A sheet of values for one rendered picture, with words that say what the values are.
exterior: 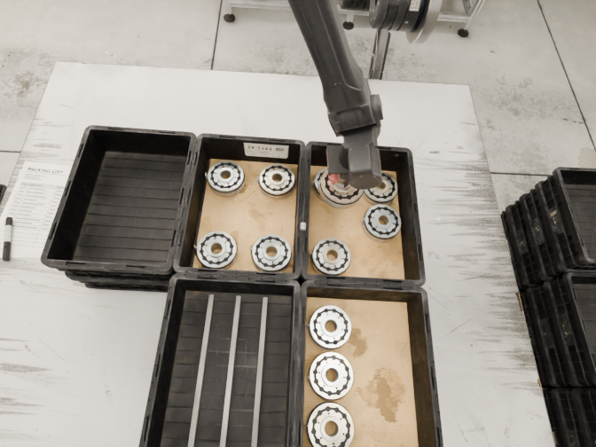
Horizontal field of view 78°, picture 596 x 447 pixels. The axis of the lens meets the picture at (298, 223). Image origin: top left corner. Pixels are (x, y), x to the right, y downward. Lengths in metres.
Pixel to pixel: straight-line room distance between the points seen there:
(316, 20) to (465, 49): 2.61
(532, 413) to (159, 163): 1.25
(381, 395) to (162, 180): 0.81
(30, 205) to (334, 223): 0.94
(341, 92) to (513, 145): 2.13
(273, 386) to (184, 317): 0.27
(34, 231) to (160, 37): 1.83
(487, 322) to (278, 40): 2.19
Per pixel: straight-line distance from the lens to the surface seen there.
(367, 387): 0.96
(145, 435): 0.89
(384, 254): 1.04
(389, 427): 0.98
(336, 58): 0.54
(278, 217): 1.04
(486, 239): 1.34
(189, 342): 0.97
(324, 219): 1.04
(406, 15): 1.12
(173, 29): 2.91
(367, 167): 0.63
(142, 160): 1.19
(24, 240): 1.36
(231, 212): 1.05
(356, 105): 0.60
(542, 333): 1.87
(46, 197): 1.40
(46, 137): 1.54
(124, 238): 1.09
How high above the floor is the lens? 1.77
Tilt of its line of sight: 65 degrees down
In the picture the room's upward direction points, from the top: 9 degrees clockwise
